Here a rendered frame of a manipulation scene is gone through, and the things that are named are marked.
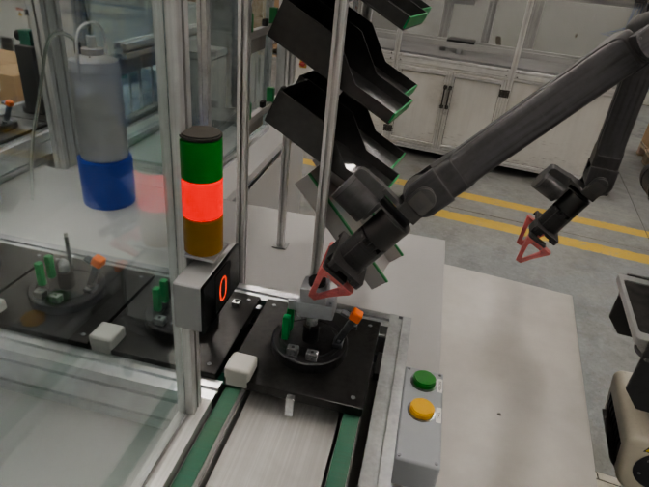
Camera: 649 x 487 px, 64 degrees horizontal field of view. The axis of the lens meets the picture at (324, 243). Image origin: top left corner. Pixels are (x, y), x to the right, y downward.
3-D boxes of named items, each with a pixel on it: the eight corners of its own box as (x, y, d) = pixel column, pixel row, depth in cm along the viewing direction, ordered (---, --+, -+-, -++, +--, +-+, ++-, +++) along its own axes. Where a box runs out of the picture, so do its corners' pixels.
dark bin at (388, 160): (400, 160, 126) (417, 136, 122) (384, 178, 115) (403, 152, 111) (308, 92, 128) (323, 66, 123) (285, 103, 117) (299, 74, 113)
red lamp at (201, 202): (229, 208, 67) (229, 173, 65) (213, 225, 63) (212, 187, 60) (192, 201, 68) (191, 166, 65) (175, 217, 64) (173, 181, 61)
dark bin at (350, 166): (394, 183, 113) (413, 157, 109) (376, 204, 102) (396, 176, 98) (292, 106, 115) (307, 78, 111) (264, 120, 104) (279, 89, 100)
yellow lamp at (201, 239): (229, 242, 70) (229, 209, 67) (213, 260, 65) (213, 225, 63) (194, 235, 70) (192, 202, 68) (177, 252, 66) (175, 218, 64)
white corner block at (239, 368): (257, 373, 92) (258, 356, 90) (248, 390, 88) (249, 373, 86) (232, 367, 93) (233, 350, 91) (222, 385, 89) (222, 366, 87)
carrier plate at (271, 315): (380, 329, 106) (380, 321, 105) (361, 417, 85) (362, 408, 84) (268, 305, 110) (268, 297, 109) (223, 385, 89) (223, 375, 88)
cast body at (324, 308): (336, 306, 94) (337, 273, 90) (332, 321, 90) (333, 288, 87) (292, 300, 95) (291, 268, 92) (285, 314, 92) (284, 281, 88)
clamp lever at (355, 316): (344, 339, 95) (364, 311, 91) (342, 346, 94) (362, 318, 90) (326, 329, 95) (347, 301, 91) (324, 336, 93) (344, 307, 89)
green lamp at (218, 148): (229, 172, 65) (229, 133, 62) (212, 186, 60) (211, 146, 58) (191, 165, 65) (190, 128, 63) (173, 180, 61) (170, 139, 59)
